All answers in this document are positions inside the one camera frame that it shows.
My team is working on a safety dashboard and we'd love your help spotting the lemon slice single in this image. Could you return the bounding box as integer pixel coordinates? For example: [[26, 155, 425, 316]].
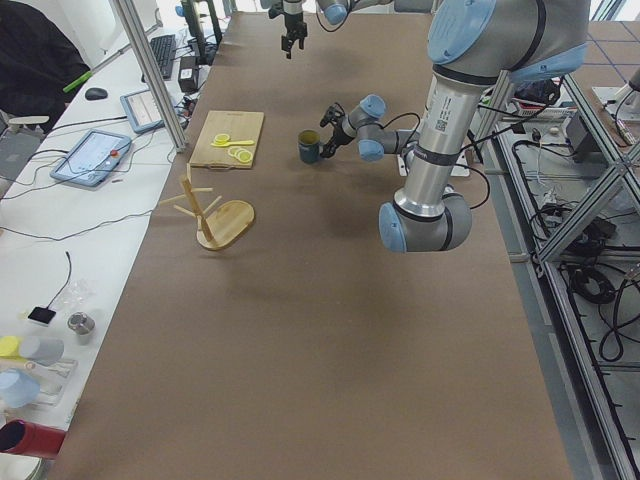
[[212, 133, 231, 146]]

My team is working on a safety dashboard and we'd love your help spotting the person in black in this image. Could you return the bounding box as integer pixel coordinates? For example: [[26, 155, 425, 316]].
[[1, 1, 90, 133]]

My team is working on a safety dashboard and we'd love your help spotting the black square sensor pad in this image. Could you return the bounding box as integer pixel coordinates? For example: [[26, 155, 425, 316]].
[[27, 306, 56, 325]]

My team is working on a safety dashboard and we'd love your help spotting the blue teach pendant near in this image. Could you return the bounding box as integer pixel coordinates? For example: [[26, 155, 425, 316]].
[[50, 129, 132, 188]]

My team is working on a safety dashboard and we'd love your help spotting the light blue cup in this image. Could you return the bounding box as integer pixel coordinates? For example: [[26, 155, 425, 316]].
[[1, 369, 40, 408]]

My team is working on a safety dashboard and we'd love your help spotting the blue teach pendant far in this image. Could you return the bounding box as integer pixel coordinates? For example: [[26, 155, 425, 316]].
[[120, 89, 164, 134]]

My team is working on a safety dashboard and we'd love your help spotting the small metal cup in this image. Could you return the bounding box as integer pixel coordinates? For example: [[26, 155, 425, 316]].
[[67, 312, 96, 345]]

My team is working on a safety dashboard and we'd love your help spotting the black computer mouse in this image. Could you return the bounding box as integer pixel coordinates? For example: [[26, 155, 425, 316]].
[[84, 87, 108, 101]]

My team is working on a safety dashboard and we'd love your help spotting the aluminium frame post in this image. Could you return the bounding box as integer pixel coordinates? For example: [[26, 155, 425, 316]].
[[114, 0, 187, 153]]

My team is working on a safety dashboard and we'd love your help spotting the black keyboard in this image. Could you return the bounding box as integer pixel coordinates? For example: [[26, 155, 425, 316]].
[[149, 34, 176, 80]]

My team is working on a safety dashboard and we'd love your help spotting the wooden cup rack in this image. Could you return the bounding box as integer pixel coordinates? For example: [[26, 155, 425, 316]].
[[157, 168, 256, 251]]

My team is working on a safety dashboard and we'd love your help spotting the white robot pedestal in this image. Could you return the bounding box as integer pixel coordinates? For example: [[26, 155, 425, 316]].
[[396, 129, 470, 177]]

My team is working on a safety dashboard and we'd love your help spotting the red cylinder can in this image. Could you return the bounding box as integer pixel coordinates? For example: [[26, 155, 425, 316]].
[[1, 419, 66, 460]]

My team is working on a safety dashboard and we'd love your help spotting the bamboo cutting board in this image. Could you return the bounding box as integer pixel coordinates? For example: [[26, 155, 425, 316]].
[[189, 110, 265, 169]]

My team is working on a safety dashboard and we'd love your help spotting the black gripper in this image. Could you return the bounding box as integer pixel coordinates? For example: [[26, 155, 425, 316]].
[[320, 117, 356, 158], [281, 12, 307, 59]]

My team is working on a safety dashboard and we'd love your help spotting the blue teach pendant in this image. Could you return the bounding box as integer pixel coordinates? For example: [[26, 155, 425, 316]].
[[50, 129, 132, 188], [120, 89, 164, 134]]

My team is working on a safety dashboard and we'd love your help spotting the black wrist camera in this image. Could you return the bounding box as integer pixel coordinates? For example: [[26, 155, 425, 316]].
[[319, 102, 346, 128], [267, 0, 284, 19]]

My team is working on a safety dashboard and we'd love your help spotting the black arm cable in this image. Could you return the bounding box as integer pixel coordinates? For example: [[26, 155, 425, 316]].
[[379, 112, 516, 210]]

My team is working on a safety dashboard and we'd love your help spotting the lemon slice stack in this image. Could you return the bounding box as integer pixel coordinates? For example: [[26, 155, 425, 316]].
[[227, 146, 253, 165]]

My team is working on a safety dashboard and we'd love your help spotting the black power adapter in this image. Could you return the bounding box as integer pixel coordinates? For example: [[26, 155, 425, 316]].
[[178, 56, 200, 94]]

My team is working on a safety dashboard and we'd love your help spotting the yellow plastic cup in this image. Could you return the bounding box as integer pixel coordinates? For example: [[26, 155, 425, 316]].
[[0, 336, 22, 359]]

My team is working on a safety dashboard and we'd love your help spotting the grey plastic cup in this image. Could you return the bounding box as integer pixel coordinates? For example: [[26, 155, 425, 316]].
[[19, 336, 64, 366]]

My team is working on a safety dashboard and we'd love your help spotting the green marker pen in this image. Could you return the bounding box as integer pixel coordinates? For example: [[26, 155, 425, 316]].
[[63, 70, 93, 93]]

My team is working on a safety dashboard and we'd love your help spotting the yellow toy knife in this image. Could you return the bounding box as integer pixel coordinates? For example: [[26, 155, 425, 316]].
[[210, 140, 255, 148]]

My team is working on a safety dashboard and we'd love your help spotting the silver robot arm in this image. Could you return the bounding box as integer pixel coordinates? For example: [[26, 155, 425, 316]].
[[321, 1, 590, 252]]

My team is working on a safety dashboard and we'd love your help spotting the dark teal mug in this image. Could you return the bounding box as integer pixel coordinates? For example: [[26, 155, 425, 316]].
[[297, 129, 321, 164]]

